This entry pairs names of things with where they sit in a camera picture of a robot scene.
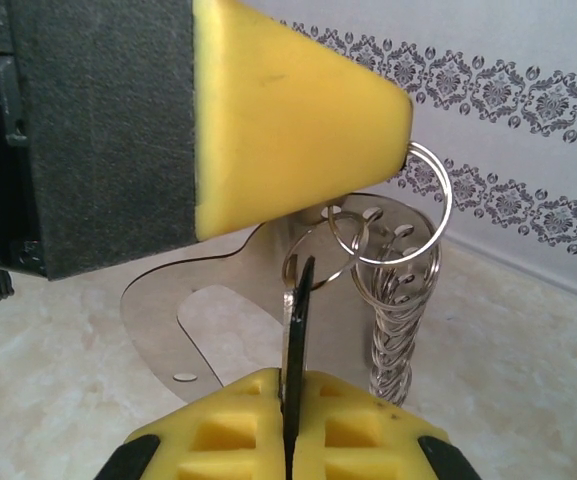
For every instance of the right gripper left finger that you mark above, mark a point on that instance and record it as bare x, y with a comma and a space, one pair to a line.
218, 440

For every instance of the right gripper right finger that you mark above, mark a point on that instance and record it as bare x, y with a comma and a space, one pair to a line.
368, 440

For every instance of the key with black head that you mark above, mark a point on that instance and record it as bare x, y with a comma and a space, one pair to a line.
300, 330

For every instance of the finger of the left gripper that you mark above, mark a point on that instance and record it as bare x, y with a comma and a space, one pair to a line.
268, 125

